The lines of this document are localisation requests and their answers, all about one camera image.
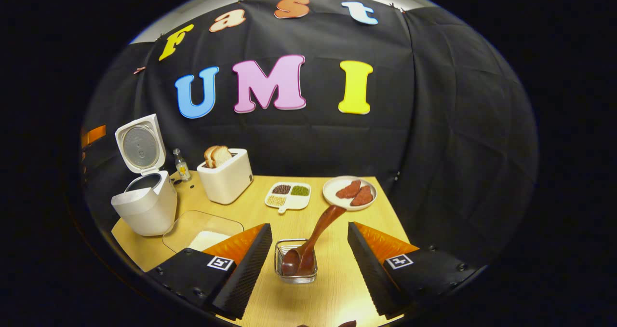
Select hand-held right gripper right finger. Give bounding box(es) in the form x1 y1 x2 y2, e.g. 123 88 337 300
347 222 483 319

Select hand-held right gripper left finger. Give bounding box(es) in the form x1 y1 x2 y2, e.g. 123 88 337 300
147 223 273 321

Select brown wooden spoon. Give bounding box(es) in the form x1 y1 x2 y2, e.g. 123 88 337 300
282 204 348 276

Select clear container of white rice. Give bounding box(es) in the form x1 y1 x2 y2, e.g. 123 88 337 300
162 210 245 254

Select white rice cooker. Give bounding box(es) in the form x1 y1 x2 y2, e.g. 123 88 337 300
111 114 178 237

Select red meat slice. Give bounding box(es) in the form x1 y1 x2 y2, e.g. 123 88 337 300
350 186 374 207
335 180 362 199

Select white divided dish of beans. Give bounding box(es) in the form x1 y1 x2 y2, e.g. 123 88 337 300
264 182 312 214

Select small glass bottle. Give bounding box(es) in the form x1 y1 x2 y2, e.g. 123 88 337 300
173 148 191 181

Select white round plate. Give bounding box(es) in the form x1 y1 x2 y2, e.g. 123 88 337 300
322 176 377 212

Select white toaster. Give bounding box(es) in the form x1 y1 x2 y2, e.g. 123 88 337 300
197 149 254 205

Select black backdrop cloth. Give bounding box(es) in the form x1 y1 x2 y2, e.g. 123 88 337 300
81 0 539 270

